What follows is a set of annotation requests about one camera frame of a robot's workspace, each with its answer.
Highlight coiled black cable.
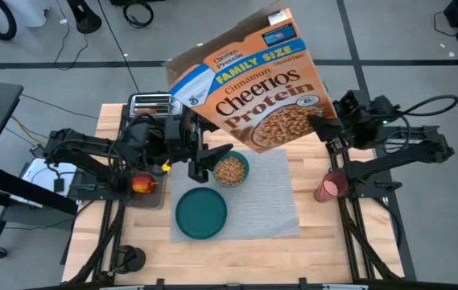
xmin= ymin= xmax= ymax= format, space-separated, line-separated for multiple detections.
xmin=122 ymin=0 xmax=155 ymax=30

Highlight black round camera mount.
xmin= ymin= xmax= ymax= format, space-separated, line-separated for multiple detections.
xmin=116 ymin=243 xmax=147 ymax=276

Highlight brown cereal pieces heap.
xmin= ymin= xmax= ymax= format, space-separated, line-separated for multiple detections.
xmin=214 ymin=156 xmax=248 ymax=186

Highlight black aluminium table frame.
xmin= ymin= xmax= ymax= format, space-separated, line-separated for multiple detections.
xmin=61 ymin=102 xmax=458 ymax=290

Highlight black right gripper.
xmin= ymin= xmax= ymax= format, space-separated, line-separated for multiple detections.
xmin=307 ymin=89 xmax=401 ymax=151

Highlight grey woven placemat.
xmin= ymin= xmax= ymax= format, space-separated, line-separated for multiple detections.
xmin=168 ymin=148 xmax=302 ymax=244

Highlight dark green round plate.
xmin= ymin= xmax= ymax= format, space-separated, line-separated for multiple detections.
xmin=175 ymin=186 xmax=229 ymax=241

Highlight red yellow apple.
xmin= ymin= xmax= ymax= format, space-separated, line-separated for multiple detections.
xmin=131 ymin=173 xmax=159 ymax=195

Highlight white box device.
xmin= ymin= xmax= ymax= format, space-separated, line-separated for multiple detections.
xmin=20 ymin=157 xmax=79 ymax=209

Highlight orange Cheerios Protein cereal box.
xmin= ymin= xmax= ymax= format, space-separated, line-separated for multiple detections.
xmin=164 ymin=0 xmax=339 ymax=155

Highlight teal green ribbed bowl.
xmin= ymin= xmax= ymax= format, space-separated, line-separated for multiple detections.
xmin=212 ymin=150 xmax=251 ymax=188

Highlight black two-slot toaster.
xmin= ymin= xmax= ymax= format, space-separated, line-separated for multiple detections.
xmin=127 ymin=93 xmax=184 ymax=121

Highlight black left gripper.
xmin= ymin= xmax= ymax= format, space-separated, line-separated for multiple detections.
xmin=163 ymin=114 xmax=235 ymax=184

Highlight black stand base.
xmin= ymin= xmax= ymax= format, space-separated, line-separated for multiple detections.
xmin=66 ymin=0 xmax=103 ymax=35

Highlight smoky clear plastic tray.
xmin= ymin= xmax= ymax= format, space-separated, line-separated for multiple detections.
xmin=123 ymin=160 xmax=170 ymax=210

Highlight pink faceted plastic cup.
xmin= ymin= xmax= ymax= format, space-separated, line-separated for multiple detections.
xmin=313 ymin=170 xmax=351 ymax=204

